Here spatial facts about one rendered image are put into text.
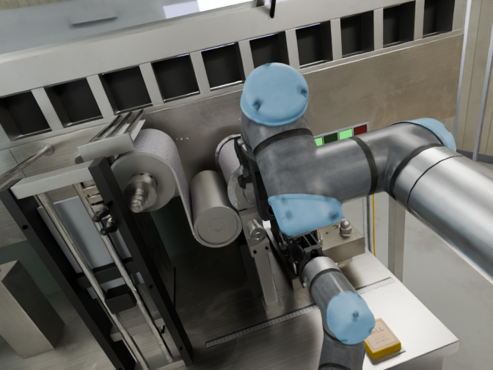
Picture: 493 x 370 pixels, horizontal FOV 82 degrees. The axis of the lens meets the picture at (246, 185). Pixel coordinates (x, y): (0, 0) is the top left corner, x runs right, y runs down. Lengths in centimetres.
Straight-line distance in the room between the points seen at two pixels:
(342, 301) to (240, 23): 79
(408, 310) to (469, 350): 112
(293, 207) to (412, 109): 102
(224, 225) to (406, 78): 86
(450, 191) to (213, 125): 78
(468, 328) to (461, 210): 178
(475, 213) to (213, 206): 53
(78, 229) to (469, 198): 59
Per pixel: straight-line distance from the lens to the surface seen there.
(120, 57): 95
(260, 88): 32
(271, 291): 83
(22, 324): 105
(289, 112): 31
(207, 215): 71
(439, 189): 31
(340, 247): 84
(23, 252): 125
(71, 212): 61
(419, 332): 83
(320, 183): 31
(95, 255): 65
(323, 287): 57
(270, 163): 32
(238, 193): 68
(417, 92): 128
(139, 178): 62
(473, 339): 202
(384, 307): 86
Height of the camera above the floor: 156
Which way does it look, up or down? 26 degrees down
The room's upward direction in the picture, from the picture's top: 13 degrees counter-clockwise
